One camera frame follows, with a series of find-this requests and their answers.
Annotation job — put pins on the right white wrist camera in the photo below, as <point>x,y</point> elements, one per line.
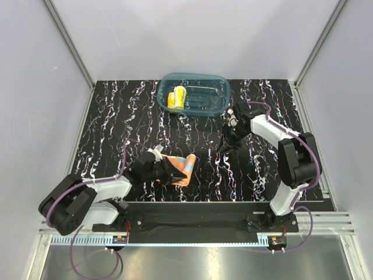
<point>232,120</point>

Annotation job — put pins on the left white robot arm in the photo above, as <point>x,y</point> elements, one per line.
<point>76,202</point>

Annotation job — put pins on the teal plastic basin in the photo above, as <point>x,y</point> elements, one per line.
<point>207,95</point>

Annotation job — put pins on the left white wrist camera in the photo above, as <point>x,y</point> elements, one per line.
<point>157,151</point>

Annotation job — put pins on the aluminium front rail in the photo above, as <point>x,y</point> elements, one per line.
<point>329,224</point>

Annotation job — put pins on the yellow patterned towel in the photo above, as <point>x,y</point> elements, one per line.
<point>176,98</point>

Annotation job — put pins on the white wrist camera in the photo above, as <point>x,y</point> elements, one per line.
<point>157,151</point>
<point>232,120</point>

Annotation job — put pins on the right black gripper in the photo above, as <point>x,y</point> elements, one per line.
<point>228,146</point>

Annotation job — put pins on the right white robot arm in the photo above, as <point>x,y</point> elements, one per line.
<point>298,161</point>

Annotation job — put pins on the orange dotted towel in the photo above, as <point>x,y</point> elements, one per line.
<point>180,168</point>

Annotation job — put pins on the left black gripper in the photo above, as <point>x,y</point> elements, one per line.
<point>171,174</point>

